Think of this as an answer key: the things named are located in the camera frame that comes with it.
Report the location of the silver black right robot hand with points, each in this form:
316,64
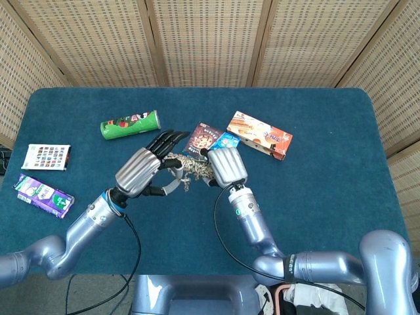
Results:
228,167

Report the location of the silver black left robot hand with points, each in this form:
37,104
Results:
138,172

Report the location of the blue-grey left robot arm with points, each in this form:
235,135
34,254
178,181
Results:
88,226

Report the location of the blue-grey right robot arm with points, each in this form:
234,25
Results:
249,223

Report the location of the brown and blue snack box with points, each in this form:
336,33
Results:
203,138

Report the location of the orange white biscuit box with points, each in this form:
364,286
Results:
259,134

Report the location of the green chip can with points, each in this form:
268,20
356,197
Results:
129,126

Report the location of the dark blue table mat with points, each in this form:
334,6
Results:
183,236

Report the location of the white picture-grid card box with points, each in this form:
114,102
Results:
46,157

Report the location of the purple green carton box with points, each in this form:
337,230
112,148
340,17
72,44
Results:
42,195

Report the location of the bamboo folding screen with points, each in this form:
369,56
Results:
210,42

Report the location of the blue-grey robot torso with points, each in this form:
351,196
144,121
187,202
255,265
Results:
197,295

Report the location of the white crumpled cloth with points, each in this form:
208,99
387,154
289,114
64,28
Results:
315,295

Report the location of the black bag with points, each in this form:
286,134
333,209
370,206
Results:
311,311

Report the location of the pink tube frame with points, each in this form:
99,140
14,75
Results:
276,295

